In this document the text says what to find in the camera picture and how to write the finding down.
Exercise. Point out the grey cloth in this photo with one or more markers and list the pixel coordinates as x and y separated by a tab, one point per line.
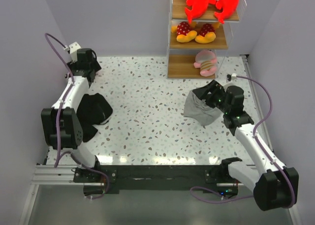
199	110

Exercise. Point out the white wire wooden shelf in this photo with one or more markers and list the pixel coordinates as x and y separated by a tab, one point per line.
181	56

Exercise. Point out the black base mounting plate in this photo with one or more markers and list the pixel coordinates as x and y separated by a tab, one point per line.
112	179

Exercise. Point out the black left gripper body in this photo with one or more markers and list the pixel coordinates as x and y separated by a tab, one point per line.
96	66

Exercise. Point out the yellow plush polka dot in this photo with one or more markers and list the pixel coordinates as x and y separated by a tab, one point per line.
207	33
184	32

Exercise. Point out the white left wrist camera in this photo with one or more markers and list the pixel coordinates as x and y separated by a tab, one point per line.
72	50

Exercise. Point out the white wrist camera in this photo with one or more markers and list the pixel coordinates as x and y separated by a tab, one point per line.
230	77
72	50

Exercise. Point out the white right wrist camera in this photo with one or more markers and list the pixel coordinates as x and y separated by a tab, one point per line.
230	77

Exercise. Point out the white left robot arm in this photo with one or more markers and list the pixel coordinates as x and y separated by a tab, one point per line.
61	126

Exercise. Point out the red shark plush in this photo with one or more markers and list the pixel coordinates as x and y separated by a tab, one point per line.
227	8
198	8

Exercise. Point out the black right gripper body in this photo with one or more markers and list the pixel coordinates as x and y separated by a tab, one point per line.
219	102

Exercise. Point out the pink plush striped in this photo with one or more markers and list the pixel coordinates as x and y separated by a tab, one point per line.
206	62

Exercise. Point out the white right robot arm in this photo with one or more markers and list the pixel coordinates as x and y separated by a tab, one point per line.
272	183

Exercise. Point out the black cloth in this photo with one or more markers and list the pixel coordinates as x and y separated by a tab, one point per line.
93	110

